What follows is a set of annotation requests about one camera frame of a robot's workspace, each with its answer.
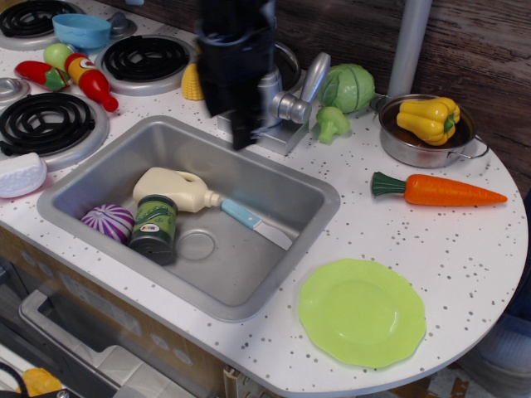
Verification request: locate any red toy chili pepper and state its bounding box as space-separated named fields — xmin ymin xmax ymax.
xmin=14 ymin=61 xmax=70 ymax=92

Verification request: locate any green toy apple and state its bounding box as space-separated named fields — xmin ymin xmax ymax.
xmin=43 ymin=43 xmax=74 ymax=70

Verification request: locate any silver stove knob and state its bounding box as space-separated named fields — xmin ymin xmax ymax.
xmin=0 ymin=78 xmax=31 ymax=107

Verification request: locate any grey toy sink basin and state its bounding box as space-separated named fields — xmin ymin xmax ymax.
xmin=37 ymin=116 xmax=340 ymax=322

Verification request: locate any middle black stove burner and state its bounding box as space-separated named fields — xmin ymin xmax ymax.
xmin=95 ymin=35 xmax=195 ymax=96

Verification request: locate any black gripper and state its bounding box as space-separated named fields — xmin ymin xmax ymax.
xmin=197 ymin=35 xmax=275 ymax=150

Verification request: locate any blue handled toy knife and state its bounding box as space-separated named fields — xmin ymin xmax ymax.
xmin=221 ymin=199 xmax=292 ymax=250

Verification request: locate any yellow toy at bottom left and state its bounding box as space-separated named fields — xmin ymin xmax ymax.
xmin=22 ymin=368 xmax=62 ymax=397

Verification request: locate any grey oven door handle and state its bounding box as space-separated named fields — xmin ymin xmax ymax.
xmin=18 ymin=290 xmax=145 ymax=397

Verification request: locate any green toy broccoli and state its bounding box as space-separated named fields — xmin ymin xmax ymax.
xmin=316 ymin=106 xmax=351 ymax=143

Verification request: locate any silver knob behind bowl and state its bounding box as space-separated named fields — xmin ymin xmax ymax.
xmin=107 ymin=12 xmax=137 ymax=40

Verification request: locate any green pickle jar toy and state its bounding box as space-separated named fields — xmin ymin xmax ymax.
xmin=128 ymin=195 xmax=178 ymax=265

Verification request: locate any blue plastic bowl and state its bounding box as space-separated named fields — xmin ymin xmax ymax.
xmin=52 ymin=13 xmax=111 ymax=51

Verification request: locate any green toy cabbage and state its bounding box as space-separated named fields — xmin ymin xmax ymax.
xmin=318 ymin=64 xmax=375 ymax=114

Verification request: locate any back left black burner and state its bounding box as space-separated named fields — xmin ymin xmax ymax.
xmin=1 ymin=1 xmax=84 ymax=51

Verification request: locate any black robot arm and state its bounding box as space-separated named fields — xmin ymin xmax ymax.
xmin=196 ymin=1 xmax=276 ymax=150

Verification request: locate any orange toy carrot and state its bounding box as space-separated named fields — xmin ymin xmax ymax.
xmin=371 ymin=172 xmax=508 ymax=206

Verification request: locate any front left black burner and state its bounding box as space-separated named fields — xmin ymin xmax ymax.
xmin=1 ymin=93 xmax=110 ymax=171

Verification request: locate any red toy ketchup bottle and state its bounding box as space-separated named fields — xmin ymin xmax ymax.
xmin=65 ymin=53 xmax=119 ymax=113

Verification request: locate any purple toy onion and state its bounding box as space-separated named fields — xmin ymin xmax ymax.
xmin=80 ymin=204 xmax=134 ymax=244

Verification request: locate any yellow toy corn cob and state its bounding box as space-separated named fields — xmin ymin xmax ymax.
xmin=181 ymin=63 xmax=204 ymax=101

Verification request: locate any yellow toy bell pepper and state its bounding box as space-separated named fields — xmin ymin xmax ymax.
xmin=396 ymin=97 xmax=460 ymax=146

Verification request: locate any grey metal pole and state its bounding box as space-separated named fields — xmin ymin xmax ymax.
xmin=387 ymin=0 xmax=432 ymax=98

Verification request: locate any steel pot with handles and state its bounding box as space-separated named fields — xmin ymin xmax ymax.
xmin=370 ymin=94 xmax=490 ymax=168

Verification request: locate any light green plastic plate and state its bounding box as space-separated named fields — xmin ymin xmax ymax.
xmin=298 ymin=259 xmax=426 ymax=368

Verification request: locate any cream toy jug bottle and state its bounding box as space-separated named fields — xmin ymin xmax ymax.
xmin=133 ymin=167 xmax=222 ymax=213

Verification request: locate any silver toy faucet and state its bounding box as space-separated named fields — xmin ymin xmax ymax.
xmin=216 ymin=41 xmax=332 ymax=158

